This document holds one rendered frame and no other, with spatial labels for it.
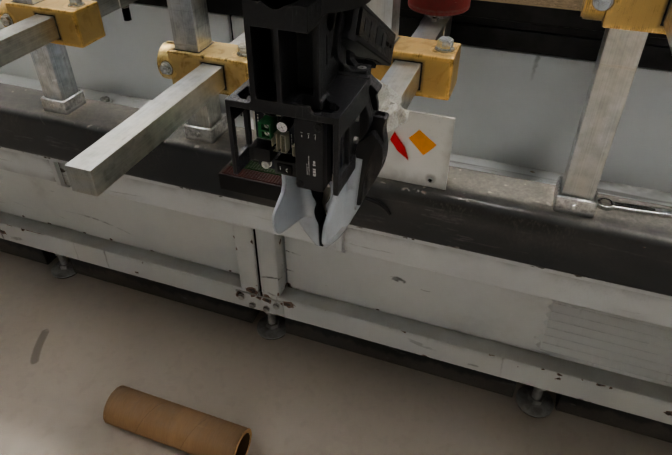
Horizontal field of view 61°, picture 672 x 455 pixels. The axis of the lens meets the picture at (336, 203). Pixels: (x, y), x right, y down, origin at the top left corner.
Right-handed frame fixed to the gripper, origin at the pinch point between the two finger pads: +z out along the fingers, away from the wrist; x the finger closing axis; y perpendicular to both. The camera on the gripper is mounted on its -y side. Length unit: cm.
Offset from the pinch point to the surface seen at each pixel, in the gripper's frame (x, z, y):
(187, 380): -47, 82, -32
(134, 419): -48, 76, -17
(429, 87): 2.5, -1.2, -26.0
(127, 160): -23.6, 2.2, -5.7
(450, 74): 4.7, -3.0, -26.0
